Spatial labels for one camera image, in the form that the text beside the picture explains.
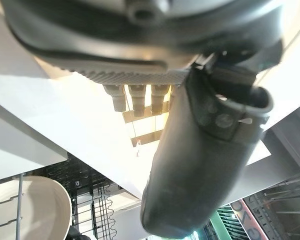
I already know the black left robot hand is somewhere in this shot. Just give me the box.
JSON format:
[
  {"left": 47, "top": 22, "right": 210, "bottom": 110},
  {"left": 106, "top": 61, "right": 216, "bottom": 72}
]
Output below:
[{"left": 1, "top": 0, "right": 285, "bottom": 240}]

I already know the small white bottle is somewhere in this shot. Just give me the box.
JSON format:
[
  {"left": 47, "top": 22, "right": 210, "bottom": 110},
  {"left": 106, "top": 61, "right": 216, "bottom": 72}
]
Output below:
[{"left": 135, "top": 138, "right": 143, "bottom": 158}]

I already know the green slatted crate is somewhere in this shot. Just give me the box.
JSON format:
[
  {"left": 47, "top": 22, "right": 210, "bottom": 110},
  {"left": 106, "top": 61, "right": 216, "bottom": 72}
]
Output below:
[{"left": 208, "top": 204, "right": 250, "bottom": 240}]

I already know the pink lettered sign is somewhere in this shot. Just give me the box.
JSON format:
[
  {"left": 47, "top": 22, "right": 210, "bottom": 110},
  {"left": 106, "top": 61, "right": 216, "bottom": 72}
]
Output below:
[{"left": 229, "top": 199, "right": 265, "bottom": 240}]

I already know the grey metal panel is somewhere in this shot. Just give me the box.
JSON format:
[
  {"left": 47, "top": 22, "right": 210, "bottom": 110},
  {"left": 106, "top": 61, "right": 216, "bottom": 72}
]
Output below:
[{"left": 261, "top": 99, "right": 300, "bottom": 174}]

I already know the white ridged ceramic bowl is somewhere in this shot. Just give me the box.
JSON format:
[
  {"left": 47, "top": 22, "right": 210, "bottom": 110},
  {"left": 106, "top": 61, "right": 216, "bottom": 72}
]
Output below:
[{"left": 0, "top": 175, "right": 72, "bottom": 240}]

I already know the white cabinet panel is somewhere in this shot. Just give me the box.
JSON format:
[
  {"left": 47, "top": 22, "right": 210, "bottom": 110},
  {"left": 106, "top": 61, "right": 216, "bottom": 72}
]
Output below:
[{"left": 0, "top": 98, "right": 69, "bottom": 184}]

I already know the dark window frame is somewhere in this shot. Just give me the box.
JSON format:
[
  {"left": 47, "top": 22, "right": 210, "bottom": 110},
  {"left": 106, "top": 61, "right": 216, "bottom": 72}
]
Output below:
[{"left": 121, "top": 106, "right": 171, "bottom": 148}]

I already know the black wire dishwasher rack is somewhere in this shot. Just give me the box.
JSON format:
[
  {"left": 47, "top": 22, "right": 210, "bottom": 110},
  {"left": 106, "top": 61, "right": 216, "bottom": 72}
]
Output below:
[{"left": 43, "top": 153, "right": 131, "bottom": 240}]

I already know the steel wire rack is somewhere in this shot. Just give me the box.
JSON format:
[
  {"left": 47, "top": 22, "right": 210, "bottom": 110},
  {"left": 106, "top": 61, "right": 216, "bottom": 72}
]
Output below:
[{"left": 261, "top": 171, "right": 300, "bottom": 240}]

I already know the grey wire dishwasher rack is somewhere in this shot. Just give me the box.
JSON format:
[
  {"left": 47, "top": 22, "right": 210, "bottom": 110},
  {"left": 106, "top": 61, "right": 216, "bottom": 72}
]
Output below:
[{"left": 0, "top": 172, "right": 25, "bottom": 240}]

